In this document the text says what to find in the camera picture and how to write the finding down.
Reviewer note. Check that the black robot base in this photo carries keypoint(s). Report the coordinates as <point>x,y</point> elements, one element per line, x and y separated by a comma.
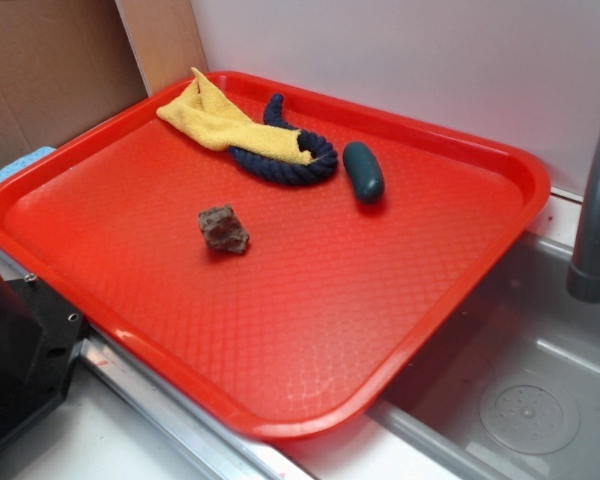
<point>40,336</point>

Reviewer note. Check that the red plastic tray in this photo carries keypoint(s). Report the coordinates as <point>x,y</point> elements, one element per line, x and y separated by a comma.
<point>332,297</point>

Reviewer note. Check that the brown cardboard box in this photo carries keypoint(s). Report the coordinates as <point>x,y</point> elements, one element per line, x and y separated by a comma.
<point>65,67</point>

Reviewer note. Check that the blue sponge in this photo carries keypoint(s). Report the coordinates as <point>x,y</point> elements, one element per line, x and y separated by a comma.
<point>23,162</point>

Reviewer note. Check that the yellow cloth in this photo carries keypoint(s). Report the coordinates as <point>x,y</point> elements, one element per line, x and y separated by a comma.
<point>206,115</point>

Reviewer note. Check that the grey sink basin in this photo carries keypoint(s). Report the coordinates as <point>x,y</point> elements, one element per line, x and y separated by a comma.
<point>508,388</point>

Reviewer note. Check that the green plastic pickle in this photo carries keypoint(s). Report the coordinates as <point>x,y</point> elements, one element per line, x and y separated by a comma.
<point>364,172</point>

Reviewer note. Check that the brown rock cube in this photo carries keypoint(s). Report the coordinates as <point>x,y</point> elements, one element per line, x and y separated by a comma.
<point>222,230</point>

